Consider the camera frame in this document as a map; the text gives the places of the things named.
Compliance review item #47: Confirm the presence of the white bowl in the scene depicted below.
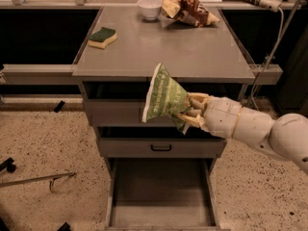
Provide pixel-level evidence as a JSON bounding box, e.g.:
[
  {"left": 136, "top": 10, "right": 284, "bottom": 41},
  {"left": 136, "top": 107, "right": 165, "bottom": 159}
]
[{"left": 137, "top": 0, "right": 163, "bottom": 20}]

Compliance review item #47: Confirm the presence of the middle drawer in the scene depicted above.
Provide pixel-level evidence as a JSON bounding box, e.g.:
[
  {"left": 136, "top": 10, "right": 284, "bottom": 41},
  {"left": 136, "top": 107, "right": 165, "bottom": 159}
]
[{"left": 97, "top": 127, "right": 226, "bottom": 158}]

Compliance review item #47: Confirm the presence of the top drawer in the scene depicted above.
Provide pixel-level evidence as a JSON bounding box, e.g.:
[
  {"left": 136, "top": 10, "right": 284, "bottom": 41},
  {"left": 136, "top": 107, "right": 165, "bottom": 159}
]
[{"left": 82, "top": 82, "right": 244, "bottom": 128}]

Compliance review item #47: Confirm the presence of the drawer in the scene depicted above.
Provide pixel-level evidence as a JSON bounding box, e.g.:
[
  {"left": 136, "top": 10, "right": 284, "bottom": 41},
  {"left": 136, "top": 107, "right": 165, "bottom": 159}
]
[
  {"left": 82, "top": 82, "right": 244, "bottom": 128},
  {"left": 97, "top": 127, "right": 226, "bottom": 158},
  {"left": 105, "top": 159, "right": 221, "bottom": 231}
]

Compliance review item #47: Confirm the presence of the brown yellow chip bag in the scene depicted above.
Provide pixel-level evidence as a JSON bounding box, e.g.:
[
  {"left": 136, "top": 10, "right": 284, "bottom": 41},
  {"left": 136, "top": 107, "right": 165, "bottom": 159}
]
[{"left": 162, "top": 0, "right": 219, "bottom": 28}]

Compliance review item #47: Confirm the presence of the green yellow sponge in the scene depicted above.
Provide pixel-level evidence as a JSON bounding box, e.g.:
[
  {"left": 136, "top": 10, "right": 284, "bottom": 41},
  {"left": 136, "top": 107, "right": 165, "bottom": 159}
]
[{"left": 89, "top": 27, "right": 117, "bottom": 49}]

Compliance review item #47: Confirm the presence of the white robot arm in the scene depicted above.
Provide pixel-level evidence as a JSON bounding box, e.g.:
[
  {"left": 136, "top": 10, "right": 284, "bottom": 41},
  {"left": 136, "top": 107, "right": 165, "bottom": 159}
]
[{"left": 176, "top": 92, "right": 308, "bottom": 174}]

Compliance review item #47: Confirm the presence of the black caster wheel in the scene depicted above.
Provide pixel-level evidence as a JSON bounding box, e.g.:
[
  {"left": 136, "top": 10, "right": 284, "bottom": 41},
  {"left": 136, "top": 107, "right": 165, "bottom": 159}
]
[{"left": 0, "top": 158, "right": 16, "bottom": 173}]

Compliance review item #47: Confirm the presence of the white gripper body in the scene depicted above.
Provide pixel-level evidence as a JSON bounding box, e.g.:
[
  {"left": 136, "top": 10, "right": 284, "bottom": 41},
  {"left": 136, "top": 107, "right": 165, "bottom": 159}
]
[{"left": 199, "top": 97, "right": 243, "bottom": 139}]

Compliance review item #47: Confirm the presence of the black floor bracket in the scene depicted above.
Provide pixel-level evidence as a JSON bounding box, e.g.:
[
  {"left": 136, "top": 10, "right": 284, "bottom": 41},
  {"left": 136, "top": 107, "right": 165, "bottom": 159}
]
[{"left": 54, "top": 100, "right": 65, "bottom": 113}]

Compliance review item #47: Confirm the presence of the green jalapeno chip bag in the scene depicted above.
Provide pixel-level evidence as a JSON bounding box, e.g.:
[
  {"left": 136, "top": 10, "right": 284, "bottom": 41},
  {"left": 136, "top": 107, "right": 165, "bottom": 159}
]
[{"left": 142, "top": 64, "right": 192, "bottom": 134}]

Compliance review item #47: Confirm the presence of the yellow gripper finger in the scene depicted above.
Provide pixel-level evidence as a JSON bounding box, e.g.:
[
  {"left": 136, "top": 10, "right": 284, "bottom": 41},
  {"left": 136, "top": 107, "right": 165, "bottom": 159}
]
[
  {"left": 176, "top": 114, "right": 200, "bottom": 128},
  {"left": 189, "top": 92, "right": 211, "bottom": 104}
]

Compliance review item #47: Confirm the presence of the metal rod on floor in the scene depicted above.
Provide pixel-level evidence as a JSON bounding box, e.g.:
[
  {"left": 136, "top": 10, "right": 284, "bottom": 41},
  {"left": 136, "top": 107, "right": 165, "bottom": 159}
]
[{"left": 0, "top": 172, "right": 76, "bottom": 192}]

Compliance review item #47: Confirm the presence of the bottom drawer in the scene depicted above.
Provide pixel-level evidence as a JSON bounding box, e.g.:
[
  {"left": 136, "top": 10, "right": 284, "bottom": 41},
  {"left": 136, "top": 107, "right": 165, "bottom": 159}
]
[{"left": 105, "top": 159, "right": 221, "bottom": 231}]

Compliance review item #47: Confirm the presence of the grey drawer cabinet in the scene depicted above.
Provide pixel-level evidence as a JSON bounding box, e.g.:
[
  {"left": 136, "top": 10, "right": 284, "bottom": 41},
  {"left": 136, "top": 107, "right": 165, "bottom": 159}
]
[{"left": 71, "top": 5, "right": 256, "bottom": 231}]

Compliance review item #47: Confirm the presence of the aluminium frame rail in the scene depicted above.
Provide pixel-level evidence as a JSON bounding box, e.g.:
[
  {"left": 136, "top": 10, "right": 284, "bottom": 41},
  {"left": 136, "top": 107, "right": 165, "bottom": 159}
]
[{"left": 1, "top": 64, "right": 78, "bottom": 85}]

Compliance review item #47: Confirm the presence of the dark cabinet at right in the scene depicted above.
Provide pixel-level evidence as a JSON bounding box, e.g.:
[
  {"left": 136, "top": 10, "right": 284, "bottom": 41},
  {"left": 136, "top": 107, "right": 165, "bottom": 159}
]
[{"left": 275, "top": 28, "right": 308, "bottom": 116}]

